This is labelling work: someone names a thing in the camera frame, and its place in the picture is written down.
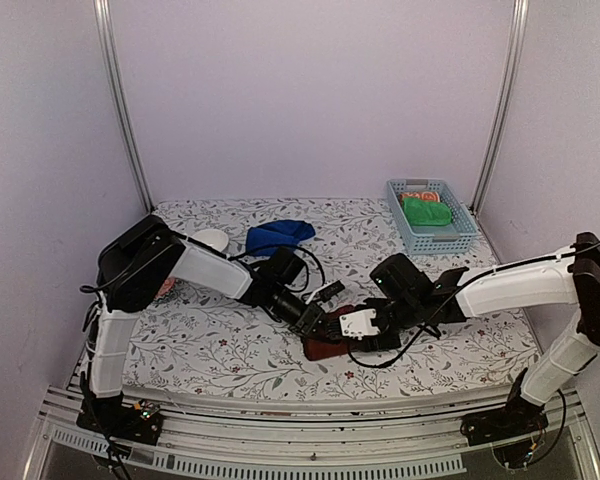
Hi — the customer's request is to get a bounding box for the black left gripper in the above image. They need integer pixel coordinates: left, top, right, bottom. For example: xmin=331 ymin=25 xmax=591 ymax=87
xmin=268 ymin=285 xmax=341 ymax=347

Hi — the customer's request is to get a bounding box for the dark red towel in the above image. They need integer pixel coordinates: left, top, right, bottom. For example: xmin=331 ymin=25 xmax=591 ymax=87
xmin=302 ymin=303 xmax=380 ymax=361

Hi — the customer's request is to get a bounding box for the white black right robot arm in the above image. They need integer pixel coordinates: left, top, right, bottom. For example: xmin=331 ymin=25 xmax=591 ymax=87
xmin=363 ymin=232 xmax=600 ymax=436

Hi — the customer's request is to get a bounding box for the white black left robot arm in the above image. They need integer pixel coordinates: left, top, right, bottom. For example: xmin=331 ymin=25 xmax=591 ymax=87
xmin=80 ymin=215 xmax=326 ymax=434

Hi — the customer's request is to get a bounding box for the blue towel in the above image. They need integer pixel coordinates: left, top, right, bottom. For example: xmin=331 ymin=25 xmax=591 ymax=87
xmin=245 ymin=220 xmax=316 ymax=256

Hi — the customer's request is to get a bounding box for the white bowl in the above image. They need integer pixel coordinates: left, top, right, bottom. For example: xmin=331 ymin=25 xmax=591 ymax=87
xmin=192 ymin=228 xmax=229 ymax=252

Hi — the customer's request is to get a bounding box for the light blue plastic basket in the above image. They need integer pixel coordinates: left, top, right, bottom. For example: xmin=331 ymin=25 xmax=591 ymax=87
xmin=386 ymin=179 xmax=478 ymax=255

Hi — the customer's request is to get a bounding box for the green rolled towel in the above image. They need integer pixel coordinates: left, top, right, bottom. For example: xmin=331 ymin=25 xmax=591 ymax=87
xmin=402 ymin=198 xmax=452 ymax=227

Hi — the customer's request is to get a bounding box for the orange patterned rolled towel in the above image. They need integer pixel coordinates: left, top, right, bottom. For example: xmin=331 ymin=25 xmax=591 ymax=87
xmin=398 ymin=191 xmax=440 ymax=202

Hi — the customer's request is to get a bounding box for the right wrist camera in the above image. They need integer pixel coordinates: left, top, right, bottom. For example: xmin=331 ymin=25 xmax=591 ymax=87
xmin=339 ymin=309 xmax=380 ymax=340

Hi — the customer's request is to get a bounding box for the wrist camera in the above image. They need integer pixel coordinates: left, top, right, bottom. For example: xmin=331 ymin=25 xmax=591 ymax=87
xmin=306 ymin=280 xmax=345 ymax=304
xmin=339 ymin=309 xmax=380 ymax=340

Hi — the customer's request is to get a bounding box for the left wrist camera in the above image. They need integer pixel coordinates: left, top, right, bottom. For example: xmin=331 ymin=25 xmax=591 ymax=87
xmin=306 ymin=280 xmax=345 ymax=304

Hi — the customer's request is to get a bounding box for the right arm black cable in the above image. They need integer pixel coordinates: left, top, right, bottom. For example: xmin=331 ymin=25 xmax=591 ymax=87
xmin=347 ymin=279 xmax=461 ymax=369

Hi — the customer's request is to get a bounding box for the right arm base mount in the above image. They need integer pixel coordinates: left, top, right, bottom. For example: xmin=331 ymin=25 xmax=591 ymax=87
xmin=460 ymin=396 xmax=548 ymax=470

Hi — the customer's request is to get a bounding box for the aluminium front table rail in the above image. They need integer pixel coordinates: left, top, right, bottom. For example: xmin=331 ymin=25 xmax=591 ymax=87
xmin=22 ymin=382 xmax=600 ymax=480

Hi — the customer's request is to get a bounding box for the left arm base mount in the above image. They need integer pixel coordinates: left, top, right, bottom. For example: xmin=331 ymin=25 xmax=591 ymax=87
xmin=76 ymin=396 xmax=164 ymax=446

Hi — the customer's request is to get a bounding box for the right aluminium frame post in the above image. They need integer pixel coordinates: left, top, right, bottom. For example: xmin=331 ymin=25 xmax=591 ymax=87
xmin=470 ymin=0 xmax=529 ymax=218

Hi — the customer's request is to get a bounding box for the aluminium frame post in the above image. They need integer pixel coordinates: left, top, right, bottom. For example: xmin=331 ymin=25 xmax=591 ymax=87
xmin=93 ymin=0 xmax=154 ymax=213
xmin=470 ymin=0 xmax=529 ymax=218

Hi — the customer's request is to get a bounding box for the left aluminium frame post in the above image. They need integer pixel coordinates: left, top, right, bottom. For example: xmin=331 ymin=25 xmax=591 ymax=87
xmin=93 ymin=0 xmax=154 ymax=213

